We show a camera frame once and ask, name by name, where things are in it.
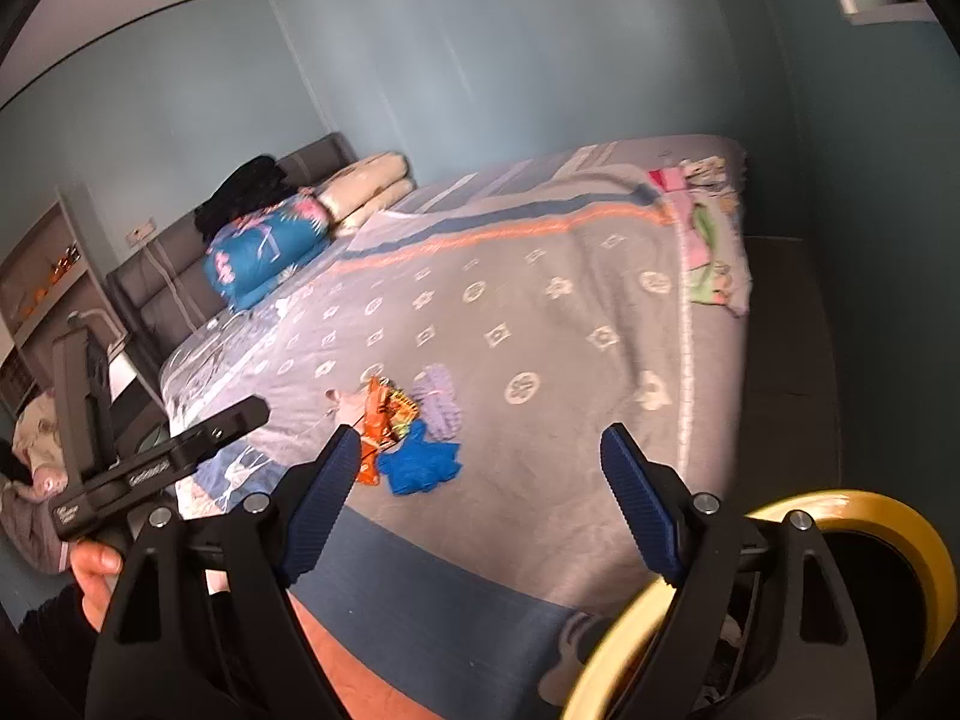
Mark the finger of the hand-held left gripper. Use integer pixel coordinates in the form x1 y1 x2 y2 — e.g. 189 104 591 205
169 396 271 471

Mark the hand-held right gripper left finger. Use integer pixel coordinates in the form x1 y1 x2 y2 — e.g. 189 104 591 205
86 424 363 720

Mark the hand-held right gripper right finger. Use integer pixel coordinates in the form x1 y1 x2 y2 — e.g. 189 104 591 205
600 422 863 720

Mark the yellow rimmed trash bin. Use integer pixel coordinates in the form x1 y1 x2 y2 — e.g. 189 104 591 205
562 491 957 720

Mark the person's left forearm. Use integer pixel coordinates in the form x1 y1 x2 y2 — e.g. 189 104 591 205
19 583 102 691

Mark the person's left hand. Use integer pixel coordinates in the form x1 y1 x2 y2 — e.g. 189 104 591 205
70 540 125 635

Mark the pale pink paper scrap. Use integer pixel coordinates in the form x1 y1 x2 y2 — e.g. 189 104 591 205
322 388 368 428

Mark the blue plastic glove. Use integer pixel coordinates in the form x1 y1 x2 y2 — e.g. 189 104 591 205
375 420 464 497

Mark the orange snack wrapper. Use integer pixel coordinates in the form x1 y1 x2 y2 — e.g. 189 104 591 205
362 377 421 445

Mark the pink printed cloth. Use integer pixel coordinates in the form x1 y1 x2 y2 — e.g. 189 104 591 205
0 390 80 575

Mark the grey padded headboard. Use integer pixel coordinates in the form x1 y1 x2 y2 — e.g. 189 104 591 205
105 133 357 361

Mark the white shelf unit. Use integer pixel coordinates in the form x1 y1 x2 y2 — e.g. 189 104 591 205
0 191 113 413

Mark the purple knitted cloth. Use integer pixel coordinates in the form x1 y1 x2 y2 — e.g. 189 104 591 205
411 364 466 442

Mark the blue floral pillow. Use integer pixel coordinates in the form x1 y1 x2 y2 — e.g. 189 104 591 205
204 191 335 312

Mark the black cloth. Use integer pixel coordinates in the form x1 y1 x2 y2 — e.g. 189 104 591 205
195 156 290 245

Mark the cartoon printed sheet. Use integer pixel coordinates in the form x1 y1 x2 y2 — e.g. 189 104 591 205
637 154 752 317

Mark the cream folded blanket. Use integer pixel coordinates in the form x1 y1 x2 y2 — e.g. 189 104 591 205
319 152 417 237

